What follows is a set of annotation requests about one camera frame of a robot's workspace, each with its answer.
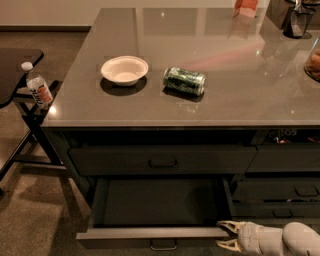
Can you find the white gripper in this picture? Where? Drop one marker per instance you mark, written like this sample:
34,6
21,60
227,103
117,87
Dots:
250,237

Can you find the drawer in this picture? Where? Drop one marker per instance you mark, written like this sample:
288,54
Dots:
159,214
277,210
161,159
286,158
277,189

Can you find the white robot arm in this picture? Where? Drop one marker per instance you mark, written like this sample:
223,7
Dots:
295,239

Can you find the green soda can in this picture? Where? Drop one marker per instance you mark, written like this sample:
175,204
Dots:
184,81

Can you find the glass snack jar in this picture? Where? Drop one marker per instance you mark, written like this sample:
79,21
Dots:
312,64

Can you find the white paper bowl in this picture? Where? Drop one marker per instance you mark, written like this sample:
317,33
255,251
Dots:
124,70

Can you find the black glass holder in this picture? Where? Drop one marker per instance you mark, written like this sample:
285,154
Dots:
297,20

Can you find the orange snack bag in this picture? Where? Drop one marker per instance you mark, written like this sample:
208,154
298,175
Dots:
245,7

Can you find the clear plastic drink bottle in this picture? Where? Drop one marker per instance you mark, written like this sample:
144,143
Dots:
37,86

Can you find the dark cabinet frame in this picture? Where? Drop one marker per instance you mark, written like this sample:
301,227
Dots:
67,138

